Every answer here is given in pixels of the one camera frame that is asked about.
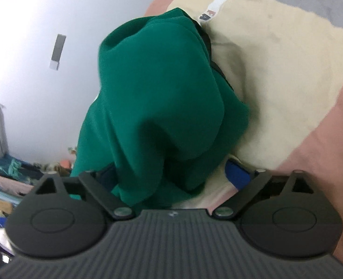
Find hanging clothes on rack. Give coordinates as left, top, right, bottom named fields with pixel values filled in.
left=0, top=154, right=71, bottom=256

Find grey wall switch panel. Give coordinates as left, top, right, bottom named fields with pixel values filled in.
left=51, top=34, right=66, bottom=62

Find patchwork bed cover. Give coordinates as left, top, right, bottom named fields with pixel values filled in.
left=146, top=0, right=343, bottom=262

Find green hooded sweatshirt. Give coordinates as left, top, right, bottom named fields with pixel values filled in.
left=72, top=8, right=249, bottom=209

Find white wall switch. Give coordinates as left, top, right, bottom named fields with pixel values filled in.
left=49, top=60, right=59, bottom=71

